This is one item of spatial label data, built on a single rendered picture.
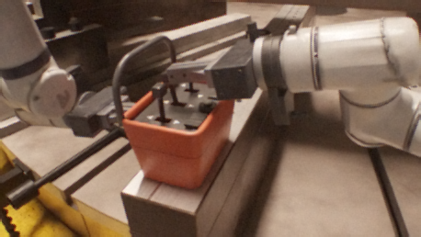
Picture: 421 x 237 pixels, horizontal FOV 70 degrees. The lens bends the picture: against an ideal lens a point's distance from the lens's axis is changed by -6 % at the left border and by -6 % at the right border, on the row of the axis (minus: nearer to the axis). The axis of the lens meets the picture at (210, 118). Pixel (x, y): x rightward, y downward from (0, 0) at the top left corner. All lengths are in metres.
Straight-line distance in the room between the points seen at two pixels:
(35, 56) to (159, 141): 0.24
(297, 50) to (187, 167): 0.24
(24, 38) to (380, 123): 0.53
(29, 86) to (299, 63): 0.41
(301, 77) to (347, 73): 0.06
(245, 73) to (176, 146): 0.15
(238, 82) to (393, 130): 0.23
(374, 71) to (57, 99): 0.47
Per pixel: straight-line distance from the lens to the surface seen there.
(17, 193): 1.21
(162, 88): 0.48
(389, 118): 0.50
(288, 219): 1.01
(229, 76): 0.42
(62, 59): 1.61
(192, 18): 2.87
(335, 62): 0.41
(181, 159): 0.49
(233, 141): 0.65
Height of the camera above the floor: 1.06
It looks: 31 degrees down
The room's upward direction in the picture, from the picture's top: 2 degrees counter-clockwise
